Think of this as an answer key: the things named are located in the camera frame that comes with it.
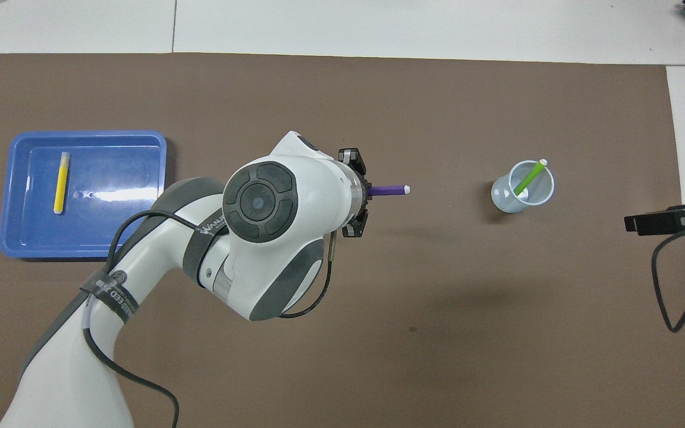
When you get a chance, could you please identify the brown table mat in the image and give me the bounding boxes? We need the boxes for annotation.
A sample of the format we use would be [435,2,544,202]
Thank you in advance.
[0,52,685,428]

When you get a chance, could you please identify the yellow marker pen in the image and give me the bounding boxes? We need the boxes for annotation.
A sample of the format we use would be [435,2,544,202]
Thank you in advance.
[53,152,71,215]

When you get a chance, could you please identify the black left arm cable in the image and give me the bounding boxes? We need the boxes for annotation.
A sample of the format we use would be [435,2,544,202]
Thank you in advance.
[83,211,334,428]

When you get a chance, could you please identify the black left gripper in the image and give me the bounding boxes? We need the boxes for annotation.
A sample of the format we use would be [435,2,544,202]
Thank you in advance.
[338,147,375,238]

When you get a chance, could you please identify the green marker pen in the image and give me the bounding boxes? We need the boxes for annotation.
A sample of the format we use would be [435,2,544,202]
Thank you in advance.
[514,158,548,197]

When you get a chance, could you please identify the blue plastic tray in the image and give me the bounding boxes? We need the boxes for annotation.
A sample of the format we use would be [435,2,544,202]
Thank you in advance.
[0,130,168,260]

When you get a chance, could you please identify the translucent plastic cup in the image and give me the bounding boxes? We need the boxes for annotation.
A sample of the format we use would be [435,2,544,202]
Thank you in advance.
[491,160,555,213]

